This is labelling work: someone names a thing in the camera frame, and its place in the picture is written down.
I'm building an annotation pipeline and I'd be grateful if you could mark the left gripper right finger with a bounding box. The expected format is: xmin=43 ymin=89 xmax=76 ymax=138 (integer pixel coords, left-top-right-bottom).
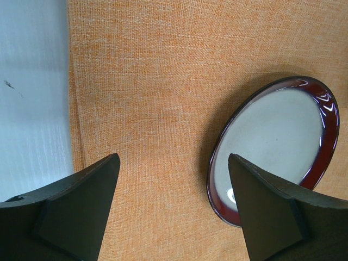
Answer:
xmin=228 ymin=154 xmax=347 ymax=260

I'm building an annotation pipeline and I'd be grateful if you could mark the orange cloth placemat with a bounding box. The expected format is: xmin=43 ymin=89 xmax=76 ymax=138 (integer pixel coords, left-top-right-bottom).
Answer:
xmin=67 ymin=1 xmax=347 ymax=260

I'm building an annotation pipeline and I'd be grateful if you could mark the red rimmed plate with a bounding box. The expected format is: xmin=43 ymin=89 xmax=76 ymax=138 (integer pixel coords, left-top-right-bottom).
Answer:
xmin=207 ymin=76 xmax=340 ymax=227

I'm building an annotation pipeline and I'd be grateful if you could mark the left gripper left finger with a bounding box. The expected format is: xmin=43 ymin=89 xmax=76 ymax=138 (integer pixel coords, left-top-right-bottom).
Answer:
xmin=1 ymin=153 xmax=120 ymax=260

